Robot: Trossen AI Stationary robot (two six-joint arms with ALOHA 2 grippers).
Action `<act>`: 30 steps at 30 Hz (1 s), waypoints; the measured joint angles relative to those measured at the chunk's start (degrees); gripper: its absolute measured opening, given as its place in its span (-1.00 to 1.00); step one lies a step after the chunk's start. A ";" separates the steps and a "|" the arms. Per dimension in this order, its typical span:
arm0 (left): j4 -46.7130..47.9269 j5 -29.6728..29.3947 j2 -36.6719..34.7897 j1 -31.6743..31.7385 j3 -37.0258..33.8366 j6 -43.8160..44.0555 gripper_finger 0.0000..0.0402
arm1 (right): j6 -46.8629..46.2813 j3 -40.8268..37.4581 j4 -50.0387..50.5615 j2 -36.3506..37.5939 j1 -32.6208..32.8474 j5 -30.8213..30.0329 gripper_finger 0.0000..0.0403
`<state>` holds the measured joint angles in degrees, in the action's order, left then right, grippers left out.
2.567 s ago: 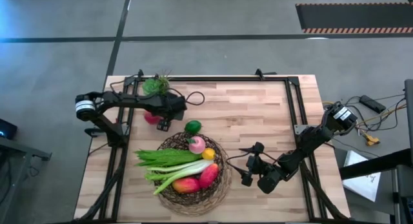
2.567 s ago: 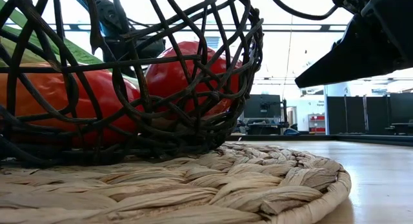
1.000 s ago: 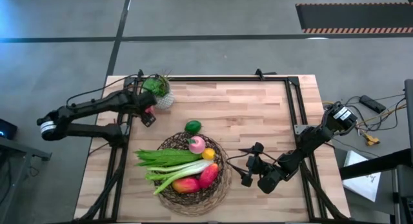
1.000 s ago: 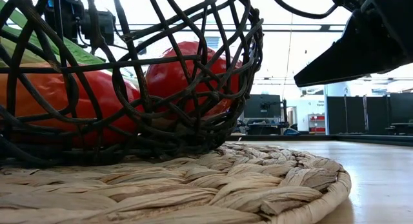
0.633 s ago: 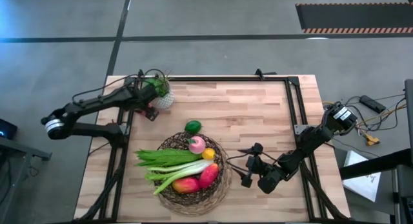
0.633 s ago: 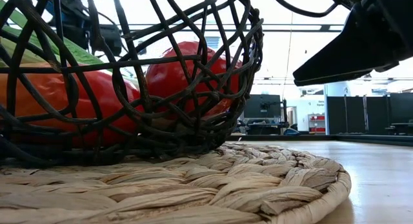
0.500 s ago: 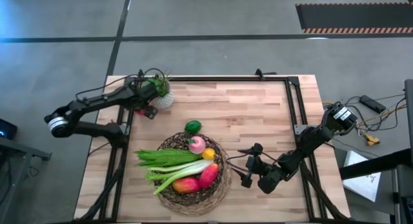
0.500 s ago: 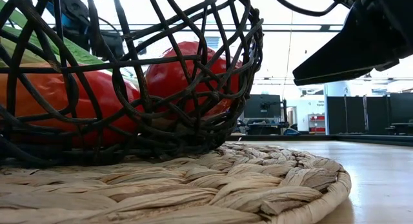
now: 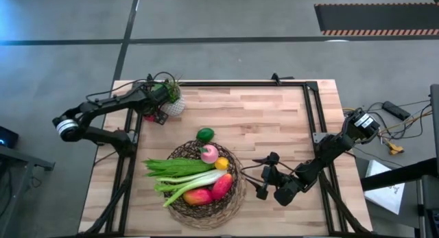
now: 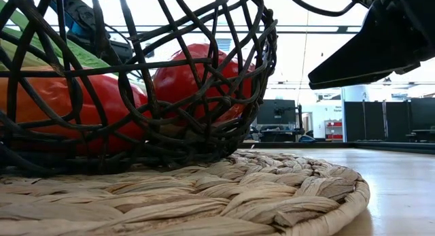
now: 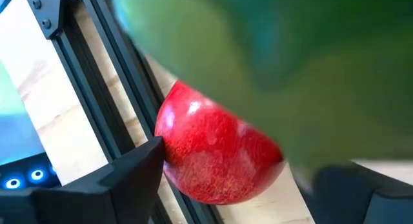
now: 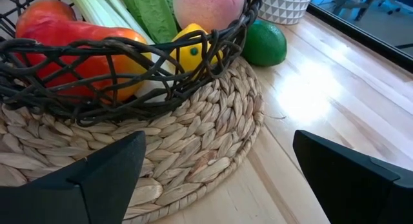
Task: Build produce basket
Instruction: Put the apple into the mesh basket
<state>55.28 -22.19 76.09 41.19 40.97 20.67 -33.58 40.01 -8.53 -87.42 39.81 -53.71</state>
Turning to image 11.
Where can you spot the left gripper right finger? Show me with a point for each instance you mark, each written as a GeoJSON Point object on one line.
{"type": "Point", "coordinates": [361, 198]}

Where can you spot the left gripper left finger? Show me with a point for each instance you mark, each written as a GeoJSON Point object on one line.
{"type": "Point", "coordinates": [96, 198]}

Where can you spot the red apple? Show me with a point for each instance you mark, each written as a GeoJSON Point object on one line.
{"type": "Point", "coordinates": [213, 153]}

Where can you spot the black device with blue lights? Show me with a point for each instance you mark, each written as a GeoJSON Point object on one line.
{"type": "Point", "coordinates": [26, 172]}

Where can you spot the green succulent plant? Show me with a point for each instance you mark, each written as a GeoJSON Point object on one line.
{"type": "Point", "coordinates": [290, 72]}

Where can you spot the black aluminium table frame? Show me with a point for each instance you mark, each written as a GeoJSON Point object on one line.
{"type": "Point", "coordinates": [103, 98]}

